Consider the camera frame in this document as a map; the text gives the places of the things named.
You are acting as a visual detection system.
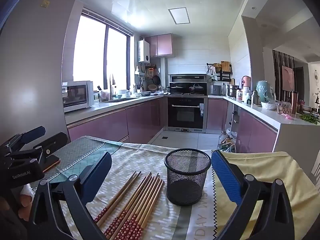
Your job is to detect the clear egg box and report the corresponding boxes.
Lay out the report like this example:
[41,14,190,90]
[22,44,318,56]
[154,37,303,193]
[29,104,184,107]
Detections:
[277,101,293,116]

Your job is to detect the long pink base cabinets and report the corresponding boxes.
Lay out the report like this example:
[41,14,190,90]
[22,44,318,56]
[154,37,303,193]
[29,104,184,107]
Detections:
[66,97,168,143]

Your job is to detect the steel stockpot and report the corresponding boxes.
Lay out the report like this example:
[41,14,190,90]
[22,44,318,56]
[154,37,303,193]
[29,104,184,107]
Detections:
[227,84,240,98]

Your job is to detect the white water heater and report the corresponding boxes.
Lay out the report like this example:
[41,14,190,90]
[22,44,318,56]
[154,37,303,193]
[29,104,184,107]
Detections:
[138,40,151,63]

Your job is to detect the pink island base cabinets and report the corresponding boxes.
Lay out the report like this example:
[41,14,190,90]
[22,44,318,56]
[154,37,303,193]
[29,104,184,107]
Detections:
[235,107,278,153]

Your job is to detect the kitchen window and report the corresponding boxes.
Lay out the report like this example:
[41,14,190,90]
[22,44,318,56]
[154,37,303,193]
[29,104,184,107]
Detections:
[72,9,133,83]

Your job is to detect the grey refrigerator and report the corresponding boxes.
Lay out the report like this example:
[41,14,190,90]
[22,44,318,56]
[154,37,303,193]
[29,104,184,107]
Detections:
[0,0,81,155]

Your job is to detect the ceiling light panel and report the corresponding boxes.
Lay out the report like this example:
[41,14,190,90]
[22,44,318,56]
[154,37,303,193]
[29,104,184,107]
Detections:
[168,7,191,25]

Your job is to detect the pink wall picture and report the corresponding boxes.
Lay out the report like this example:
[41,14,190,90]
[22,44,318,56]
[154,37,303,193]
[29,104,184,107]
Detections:
[282,65,296,92]

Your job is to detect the black wall rack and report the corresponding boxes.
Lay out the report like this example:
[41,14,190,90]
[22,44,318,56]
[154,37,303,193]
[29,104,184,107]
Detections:
[206,61,232,82]

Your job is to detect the steel sink faucet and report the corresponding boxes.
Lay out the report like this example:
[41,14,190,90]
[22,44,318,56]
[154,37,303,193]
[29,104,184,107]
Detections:
[109,74,117,101]

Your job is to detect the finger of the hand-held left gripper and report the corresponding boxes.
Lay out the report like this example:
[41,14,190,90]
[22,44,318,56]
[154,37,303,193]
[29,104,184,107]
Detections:
[7,132,69,167]
[2,126,47,153]

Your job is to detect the white microwave oven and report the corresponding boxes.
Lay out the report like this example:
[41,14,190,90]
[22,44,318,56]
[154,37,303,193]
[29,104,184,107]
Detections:
[62,80,95,113]

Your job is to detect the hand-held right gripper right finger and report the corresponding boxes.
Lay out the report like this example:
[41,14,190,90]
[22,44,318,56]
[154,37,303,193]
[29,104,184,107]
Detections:
[211,150,295,240]

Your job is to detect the narrow pink base cabinet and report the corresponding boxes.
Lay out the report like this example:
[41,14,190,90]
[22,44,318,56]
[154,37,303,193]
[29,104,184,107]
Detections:
[207,98,229,131]

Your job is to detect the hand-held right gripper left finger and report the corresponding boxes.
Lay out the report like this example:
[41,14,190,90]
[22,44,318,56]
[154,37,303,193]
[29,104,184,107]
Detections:
[29,151,113,240]

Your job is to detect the black mesh utensil holder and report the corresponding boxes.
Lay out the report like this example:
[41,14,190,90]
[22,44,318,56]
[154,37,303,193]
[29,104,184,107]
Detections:
[164,149,212,207]

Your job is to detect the green bagged appliance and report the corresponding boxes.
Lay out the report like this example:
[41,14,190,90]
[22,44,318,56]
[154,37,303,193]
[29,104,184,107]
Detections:
[256,80,276,103]

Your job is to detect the pink wall cabinet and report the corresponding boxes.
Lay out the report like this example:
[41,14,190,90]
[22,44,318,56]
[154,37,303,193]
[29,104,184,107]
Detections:
[146,33,174,58]

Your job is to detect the green leafy vegetables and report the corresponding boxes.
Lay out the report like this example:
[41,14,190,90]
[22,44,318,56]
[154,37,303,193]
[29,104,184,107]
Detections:
[299,114,318,125]

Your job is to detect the patterned green yellow tablecloth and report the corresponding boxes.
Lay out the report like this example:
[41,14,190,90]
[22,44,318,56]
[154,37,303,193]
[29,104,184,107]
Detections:
[30,135,320,240]

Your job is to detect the black built-in oven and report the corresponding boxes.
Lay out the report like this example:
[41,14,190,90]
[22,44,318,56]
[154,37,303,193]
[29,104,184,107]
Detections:
[167,96,208,131]

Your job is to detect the steel range hood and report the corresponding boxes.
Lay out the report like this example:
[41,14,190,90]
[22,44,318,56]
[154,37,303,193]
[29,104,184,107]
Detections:
[168,74,208,83]

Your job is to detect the plastic oil bottles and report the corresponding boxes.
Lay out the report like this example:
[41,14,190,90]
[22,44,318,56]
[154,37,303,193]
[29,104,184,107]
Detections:
[217,128,237,153]

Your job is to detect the pink kettle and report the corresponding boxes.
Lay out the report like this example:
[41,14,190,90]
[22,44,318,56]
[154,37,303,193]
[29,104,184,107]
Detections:
[241,75,251,91]

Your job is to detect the brown tumbler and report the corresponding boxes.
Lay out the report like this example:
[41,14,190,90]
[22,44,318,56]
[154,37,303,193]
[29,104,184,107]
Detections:
[290,91,299,114]

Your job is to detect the person's left hand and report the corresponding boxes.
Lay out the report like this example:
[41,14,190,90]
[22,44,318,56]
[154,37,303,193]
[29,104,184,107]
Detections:
[0,184,35,240]

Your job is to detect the bunch of wooden chopsticks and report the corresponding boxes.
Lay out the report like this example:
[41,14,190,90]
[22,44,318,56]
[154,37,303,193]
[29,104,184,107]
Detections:
[94,170,165,240]

